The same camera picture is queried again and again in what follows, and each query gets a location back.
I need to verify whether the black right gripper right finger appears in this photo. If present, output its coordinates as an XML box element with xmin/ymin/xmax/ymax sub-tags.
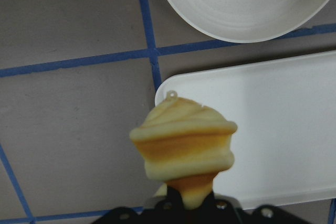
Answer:
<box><xmin>199</xmin><ymin>192</ymin><xmax>308</xmax><ymax>224</ymax></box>

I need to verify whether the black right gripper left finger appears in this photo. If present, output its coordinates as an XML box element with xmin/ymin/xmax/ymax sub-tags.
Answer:
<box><xmin>94</xmin><ymin>187</ymin><xmax>185</xmax><ymax>224</ymax></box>

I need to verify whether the yellow croissant bread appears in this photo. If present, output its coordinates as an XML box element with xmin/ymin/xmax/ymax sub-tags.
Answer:
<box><xmin>130</xmin><ymin>91</ymin><xmax>237</xmax><ymax>210</ymax></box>

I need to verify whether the cream round plate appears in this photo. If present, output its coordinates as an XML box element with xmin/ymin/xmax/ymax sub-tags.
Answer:
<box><xmin>167</xmin><ymin>0</ymin><xmax>329</xmax><ymax>43</ymax></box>

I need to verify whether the white rectangular tray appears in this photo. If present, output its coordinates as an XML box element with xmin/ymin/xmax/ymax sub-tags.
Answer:
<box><xmin>155</xmin><ymin>51</ymin><xmax>335</xmax><ymax>209</ymax></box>

